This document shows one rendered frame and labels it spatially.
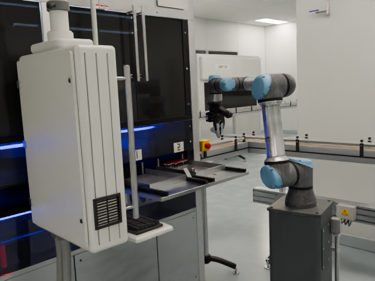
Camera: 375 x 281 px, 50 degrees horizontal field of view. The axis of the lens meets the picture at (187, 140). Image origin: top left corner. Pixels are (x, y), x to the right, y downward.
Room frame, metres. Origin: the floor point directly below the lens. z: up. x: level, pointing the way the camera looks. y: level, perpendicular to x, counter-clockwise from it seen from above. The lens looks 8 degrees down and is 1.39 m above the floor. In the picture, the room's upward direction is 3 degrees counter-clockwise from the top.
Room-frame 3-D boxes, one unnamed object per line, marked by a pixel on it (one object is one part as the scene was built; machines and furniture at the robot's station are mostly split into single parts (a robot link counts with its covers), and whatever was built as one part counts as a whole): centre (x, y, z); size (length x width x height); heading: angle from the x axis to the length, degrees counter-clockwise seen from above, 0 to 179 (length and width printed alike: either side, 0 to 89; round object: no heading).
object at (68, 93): (1.63, 0.48, 1.19); 0.50 x 0.19 x 0.78; 44
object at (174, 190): (2.26, 0.06, 0.87); 0.70 x 0.48 x 0.02; 136
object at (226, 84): (2.28, -0.24, 1.39); 0.11 x 0.11 x 0.08; 27
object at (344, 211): (2.65, -1.05, 0.50); 0.12 x 0.05 x 0.09; 46
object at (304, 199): (1.93, -0.54, 0.84); 0.15 x 0.15 x 0.10
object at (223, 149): (2.99, -0.20, 0.92); 0.69 x 0.16 x 0.16; 136
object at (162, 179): (2.18, 0.23, 0.90); 0.34 x 0.26 x 0.04; 46
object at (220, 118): (2.37, -0.17, 1.23); 0.09 x 0.08 x 0.12; 46
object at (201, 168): (2.42, -0.01, 0.90); 0.34 x 0.26 x 0.04; 46
